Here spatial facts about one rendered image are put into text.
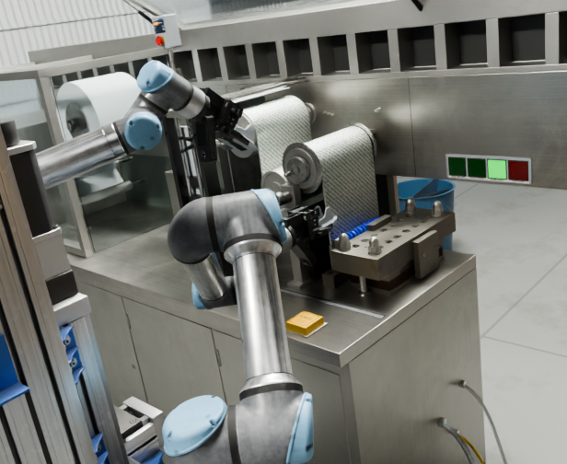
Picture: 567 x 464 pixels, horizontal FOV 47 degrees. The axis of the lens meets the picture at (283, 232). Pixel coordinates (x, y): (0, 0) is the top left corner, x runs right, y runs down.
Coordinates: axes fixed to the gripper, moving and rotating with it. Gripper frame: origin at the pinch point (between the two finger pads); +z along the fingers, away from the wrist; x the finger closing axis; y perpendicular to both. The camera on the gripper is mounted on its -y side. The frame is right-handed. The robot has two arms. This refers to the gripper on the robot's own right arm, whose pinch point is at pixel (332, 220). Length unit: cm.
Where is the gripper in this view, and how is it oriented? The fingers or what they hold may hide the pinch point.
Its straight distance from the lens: 184.8
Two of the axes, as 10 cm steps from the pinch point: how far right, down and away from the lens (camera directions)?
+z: 6.8, -3.3, 6.5
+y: -1.4, -9.4, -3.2
